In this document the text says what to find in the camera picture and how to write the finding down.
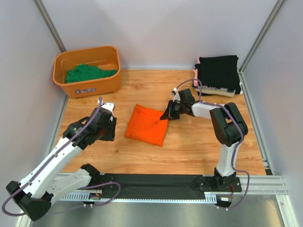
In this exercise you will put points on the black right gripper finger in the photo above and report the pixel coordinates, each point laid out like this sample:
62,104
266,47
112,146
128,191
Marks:
174,115
170,107

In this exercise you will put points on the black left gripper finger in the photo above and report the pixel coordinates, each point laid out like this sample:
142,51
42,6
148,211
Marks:
107,137
112,129

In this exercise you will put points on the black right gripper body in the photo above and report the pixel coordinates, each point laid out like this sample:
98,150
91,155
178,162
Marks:
181,106

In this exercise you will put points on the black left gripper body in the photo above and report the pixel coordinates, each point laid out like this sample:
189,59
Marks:
104,129

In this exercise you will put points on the orange t shirt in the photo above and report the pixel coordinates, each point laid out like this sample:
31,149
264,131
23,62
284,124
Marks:
145,125

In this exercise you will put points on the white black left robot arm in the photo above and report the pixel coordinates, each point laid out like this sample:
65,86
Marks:
36,193

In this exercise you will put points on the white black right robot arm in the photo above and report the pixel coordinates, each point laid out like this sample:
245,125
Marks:
229,128

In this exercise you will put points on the beige folded t shirt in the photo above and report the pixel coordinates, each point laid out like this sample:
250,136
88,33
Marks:
216,91

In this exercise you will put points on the black folded t shirt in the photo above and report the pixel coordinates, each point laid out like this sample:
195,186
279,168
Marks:
204,94
219,72

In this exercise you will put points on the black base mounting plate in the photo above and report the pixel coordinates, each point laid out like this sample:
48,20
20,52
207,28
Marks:
174,187

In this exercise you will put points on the black bottom folded t shirt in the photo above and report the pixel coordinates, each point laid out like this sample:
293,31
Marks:
204,94

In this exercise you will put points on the green t shirt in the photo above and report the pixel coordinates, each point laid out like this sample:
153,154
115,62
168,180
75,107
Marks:
86,72

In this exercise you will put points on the orange plastic basket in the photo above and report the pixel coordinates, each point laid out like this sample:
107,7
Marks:
103,57

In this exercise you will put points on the aluminium right side rail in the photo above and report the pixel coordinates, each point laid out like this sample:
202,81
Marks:
256,126

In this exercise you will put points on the aluminium front frame rail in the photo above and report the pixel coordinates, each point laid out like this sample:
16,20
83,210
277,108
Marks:
263,184

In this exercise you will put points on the aluminium left corner post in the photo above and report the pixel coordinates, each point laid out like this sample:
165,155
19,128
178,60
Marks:
49,24

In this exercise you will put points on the aluminium corner post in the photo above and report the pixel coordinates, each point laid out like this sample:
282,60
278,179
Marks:
263,32
49,24

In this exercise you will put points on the aluminium right corner post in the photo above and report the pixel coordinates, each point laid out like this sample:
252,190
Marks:
263,32

